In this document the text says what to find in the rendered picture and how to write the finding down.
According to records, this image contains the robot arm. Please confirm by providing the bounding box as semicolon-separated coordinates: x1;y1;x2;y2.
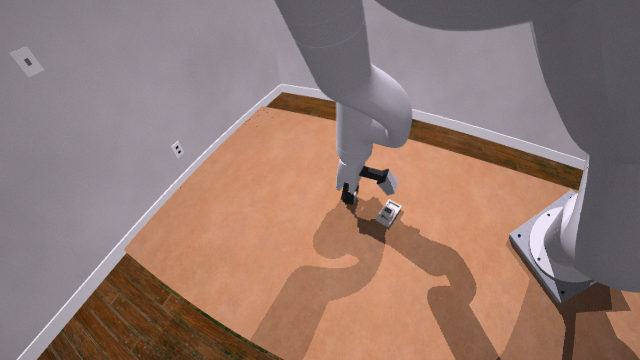
274;0;640;293

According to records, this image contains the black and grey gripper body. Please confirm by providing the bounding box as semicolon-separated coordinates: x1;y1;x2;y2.
336;155;369;194

